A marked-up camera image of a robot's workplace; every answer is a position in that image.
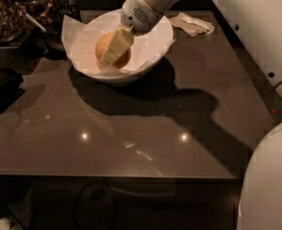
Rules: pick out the large glass snack jar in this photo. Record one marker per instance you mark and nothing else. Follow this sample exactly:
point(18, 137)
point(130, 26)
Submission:
point(11, 21)

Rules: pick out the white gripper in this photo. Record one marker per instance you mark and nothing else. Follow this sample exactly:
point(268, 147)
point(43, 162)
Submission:
point(137, 12)

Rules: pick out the crumpled paper napkin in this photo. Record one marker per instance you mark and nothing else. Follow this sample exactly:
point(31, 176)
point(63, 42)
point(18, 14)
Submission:
point(192, 25)

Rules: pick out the small glass snack jar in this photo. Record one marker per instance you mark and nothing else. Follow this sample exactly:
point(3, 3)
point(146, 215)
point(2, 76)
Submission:
point(43, 11)

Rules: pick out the dark tray device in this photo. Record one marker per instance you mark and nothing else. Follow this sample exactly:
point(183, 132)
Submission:
point(10, 89)

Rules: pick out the white paper liner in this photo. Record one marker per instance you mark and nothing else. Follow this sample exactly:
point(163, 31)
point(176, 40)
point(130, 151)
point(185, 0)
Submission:
point(80, 45)

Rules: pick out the white ceramic bowl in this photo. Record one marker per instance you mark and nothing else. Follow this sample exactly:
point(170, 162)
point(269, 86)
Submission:
point(157, 45)

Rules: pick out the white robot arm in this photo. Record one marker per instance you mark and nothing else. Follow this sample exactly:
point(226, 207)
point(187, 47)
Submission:
point(255, 28)

